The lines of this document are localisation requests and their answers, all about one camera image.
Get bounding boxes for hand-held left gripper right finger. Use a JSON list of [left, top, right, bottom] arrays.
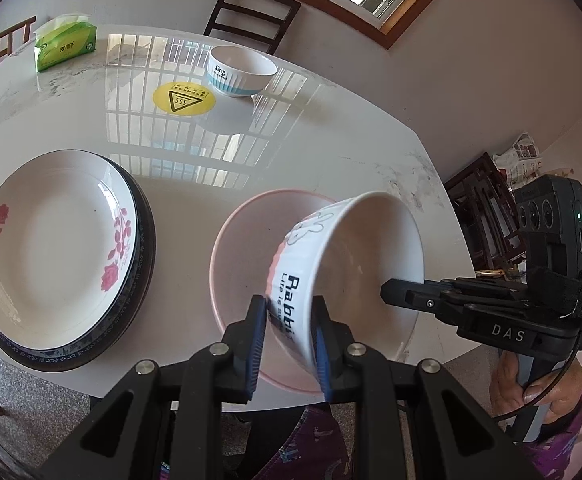
[[310, 294, 567, 480]]

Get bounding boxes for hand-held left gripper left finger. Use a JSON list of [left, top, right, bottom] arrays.
[[36, 294, 269, 480]]

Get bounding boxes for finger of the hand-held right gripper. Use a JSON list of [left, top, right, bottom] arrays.
[[441, 276, 527, 303], [380, 278, 472, 328]]

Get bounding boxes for white pink-ribbed bowl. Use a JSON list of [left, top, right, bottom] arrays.
[[266, 191, 426, 381]]

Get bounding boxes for large pink bowl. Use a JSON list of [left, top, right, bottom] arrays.
[[210, 188, 424, 393]]

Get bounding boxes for large blue patterned plate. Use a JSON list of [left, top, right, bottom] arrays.
[[0, 157, 157, 374]]

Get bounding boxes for white pink-floral plate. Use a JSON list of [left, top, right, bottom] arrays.
[[0, 150, 138, 353]]

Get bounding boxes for person's right forearm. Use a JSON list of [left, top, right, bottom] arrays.
[[521, 390, 582, 480]]

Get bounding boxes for person's right hand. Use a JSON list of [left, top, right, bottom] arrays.
[[488, 350, 582, 441]]

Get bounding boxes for newspaper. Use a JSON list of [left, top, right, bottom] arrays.
[[492, 132, 544, 188]]

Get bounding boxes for dark carved wooden chair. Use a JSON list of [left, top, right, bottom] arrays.
[[444, 152, 529, 276]]

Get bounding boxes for purple floral garment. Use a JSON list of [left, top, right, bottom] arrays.
[[251, 406, 359, 480]]

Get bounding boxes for yellow warning sticker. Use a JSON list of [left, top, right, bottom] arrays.
[[152, 81, 216, 117]]

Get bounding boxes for white blue-striped bowl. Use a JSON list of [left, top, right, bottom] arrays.
[[206, 45, 278, 98]]

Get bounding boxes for green tissue pack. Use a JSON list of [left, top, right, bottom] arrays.
[[33, 14, 96, 73]]

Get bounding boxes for light brown wooden chair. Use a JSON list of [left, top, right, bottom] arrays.
[[0, 16, 38, 86]]

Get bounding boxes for barred window with wooden frame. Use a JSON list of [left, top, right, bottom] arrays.
[[91, 0, 474, 51]]

